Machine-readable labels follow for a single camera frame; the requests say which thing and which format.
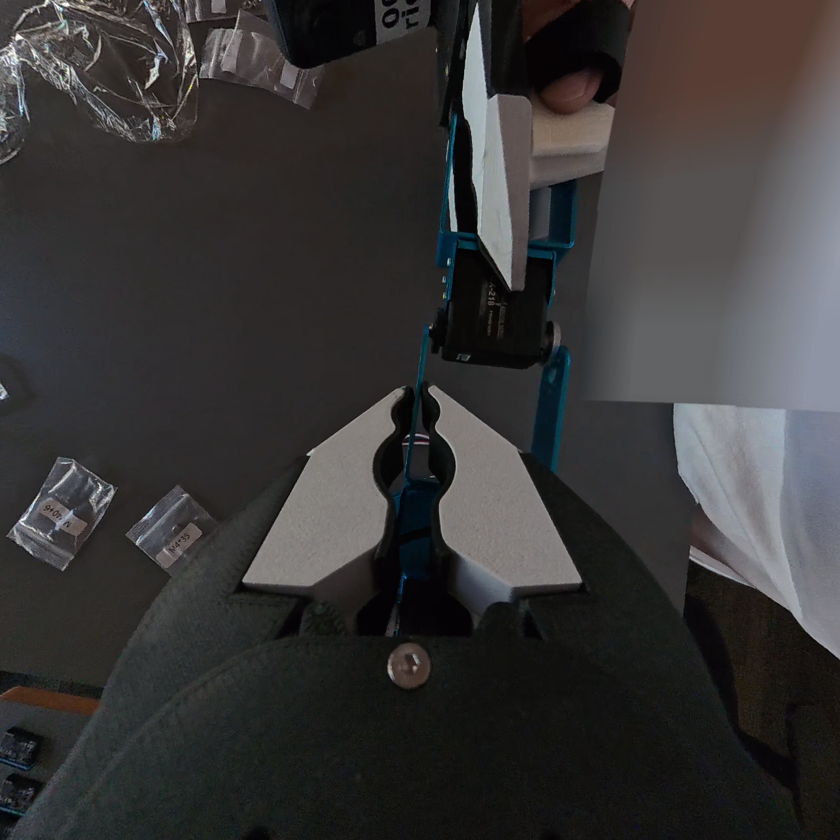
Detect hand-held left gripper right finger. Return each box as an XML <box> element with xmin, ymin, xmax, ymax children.
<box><xmin>427</xmin><ymin>384</ymin><xmax>586</xmax><ymax>603</ymax></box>

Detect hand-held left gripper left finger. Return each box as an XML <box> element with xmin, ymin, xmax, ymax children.
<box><xmin>241</xmin><ymin>386</ymin><xmax>421</xmax><ymax>603</ymax></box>

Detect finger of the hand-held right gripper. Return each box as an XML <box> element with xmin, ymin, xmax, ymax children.
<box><xmin>453</xmin><ymin>0</ymin><xmax>534</xmax><ymax>294</ymax></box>

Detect blue toy robot arm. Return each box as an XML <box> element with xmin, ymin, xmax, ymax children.
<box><xmin>387</xmin><ymin>0</ymin><xmax>581</xmax><ymax>634</ymax></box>

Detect grey desk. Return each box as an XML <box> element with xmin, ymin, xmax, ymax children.
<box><xmin>0</xmin><ymin>0</ymin><xmax>691</xmax><ymax>690</ymax></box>

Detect person's right hand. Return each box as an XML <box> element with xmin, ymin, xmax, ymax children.
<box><xmin>523</xmin><ymin>0</ymin><xmax>634</xmax><ymax>116</ymax></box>

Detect small clear bag white label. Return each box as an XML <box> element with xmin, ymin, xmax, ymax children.
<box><xmin>199</xmin><ymin>13</ymin><xmax>327</xmax><ymax>110</ymax></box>

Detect small clear screw bag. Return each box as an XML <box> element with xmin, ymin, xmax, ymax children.
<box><xmin>126</xmin><ymin>484</ymin><xmax>219</xmax><ymax>578</ymax></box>

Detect crumpled clear plastic wrap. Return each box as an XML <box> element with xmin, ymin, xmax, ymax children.
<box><xmin>0</xmin><ymin>0</ymin><xmax>199</xmax><ymax>165</ymax></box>

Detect person's white shirt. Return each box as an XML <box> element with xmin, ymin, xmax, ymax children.
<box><xmin>672</xmin><ymin>402</ymin><xmax>840</xmax><ymax>657</ymax></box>

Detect small screw bag dark contents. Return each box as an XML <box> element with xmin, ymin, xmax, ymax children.
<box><xmin>7</xmin><ymin>456</ymin><xmax>117</xmax><ymax>572</ymax></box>

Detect dark component tray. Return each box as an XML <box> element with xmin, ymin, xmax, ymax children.
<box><xmin>0</xmin><ymin>686</ymin><xmax>106</xmax><ymax>840</ymax></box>

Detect person's dark trousers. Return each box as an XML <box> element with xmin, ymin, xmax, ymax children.
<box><xmin>682</xmin><ymin>558</ymin><xmax>840</xmax><ymax>840</ymax></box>

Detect small black circuit module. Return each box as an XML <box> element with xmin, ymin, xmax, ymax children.
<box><xmin>0</xmin><ymin>724</ymin><xmax>44</xmax><ymax>770</ymax></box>
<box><xmin>0</xmin><ymin>773</ymin><xmax>35</xmax><ymax>816</ymax></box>

